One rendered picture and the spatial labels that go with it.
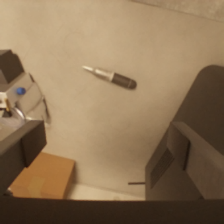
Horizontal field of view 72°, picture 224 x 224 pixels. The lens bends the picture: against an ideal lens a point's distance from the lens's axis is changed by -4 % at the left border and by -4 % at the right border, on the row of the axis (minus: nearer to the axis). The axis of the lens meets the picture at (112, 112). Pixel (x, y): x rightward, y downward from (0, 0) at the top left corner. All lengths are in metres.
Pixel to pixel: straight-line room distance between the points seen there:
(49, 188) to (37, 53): 0.48
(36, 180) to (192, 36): 0.69
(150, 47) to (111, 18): 0.10
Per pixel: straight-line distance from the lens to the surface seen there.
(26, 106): 0.47
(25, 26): 0.46
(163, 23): 0.38
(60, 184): 0.70
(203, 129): 0.35
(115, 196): 0.92
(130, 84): 0.40
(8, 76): 0.46
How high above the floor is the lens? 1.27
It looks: 49 degrees down
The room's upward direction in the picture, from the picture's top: 168 degrees counter-clockwise
